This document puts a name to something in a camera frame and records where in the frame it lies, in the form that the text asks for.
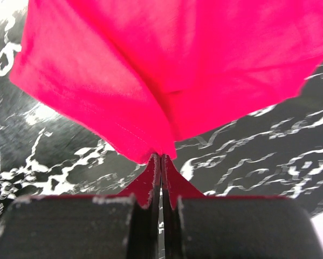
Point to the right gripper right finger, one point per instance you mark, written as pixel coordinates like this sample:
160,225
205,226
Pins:
200,226

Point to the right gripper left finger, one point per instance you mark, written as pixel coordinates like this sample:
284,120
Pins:
123,225

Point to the pink t shirt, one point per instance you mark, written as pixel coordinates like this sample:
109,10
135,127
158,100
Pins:
146,74

